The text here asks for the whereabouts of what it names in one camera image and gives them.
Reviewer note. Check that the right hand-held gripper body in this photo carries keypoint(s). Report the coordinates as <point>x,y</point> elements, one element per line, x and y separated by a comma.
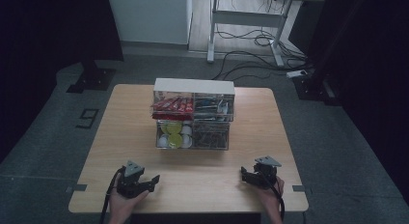
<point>265,177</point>

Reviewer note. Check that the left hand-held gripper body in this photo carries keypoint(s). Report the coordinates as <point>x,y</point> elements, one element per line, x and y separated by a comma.
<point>130,185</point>

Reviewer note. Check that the person's left hand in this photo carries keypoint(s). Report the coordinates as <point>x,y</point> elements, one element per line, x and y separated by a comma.
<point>123,204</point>

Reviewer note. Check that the person's right hand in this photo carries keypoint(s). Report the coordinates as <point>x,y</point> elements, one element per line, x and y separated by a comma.
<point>270,198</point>

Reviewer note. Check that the grey tape strip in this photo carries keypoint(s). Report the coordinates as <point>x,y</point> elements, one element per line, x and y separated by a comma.
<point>299,188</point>
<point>78,187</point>

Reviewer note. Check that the white capsule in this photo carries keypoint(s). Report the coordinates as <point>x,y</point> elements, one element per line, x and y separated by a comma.
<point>187,142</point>
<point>186,130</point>
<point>163,141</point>

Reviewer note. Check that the green-lidded capsule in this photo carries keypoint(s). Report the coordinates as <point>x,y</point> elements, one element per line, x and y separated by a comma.
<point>172,127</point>
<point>175,141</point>

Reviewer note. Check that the clear drawer with capsules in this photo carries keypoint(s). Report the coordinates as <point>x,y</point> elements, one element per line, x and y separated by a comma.
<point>158,129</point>

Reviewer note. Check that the pile of dark packets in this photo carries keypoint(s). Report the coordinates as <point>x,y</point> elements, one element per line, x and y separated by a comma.
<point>209,108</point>

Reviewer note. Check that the clear drawer with dark packets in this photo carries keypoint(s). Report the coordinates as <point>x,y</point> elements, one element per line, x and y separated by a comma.
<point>226,98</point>

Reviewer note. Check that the stack of red packets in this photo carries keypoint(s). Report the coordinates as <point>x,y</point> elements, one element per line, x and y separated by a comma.
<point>173,105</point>

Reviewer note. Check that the clear drawer with red packets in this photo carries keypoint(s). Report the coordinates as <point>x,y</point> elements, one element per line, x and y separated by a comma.
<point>160,96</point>

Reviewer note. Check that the white drawer cabinet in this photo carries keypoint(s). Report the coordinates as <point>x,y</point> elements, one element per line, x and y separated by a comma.
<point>193,85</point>

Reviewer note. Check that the white power strip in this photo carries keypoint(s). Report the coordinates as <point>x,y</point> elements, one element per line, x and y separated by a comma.
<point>296,73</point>

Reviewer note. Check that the black curtain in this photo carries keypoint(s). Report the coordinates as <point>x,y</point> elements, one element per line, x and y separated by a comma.
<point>369,56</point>
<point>38,40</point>

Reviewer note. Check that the black stand base plate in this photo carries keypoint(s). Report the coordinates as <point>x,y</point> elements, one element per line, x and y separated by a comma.
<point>313,87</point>
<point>93,79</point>

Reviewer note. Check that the white desk frame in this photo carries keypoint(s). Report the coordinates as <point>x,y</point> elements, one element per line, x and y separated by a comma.
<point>250,18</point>

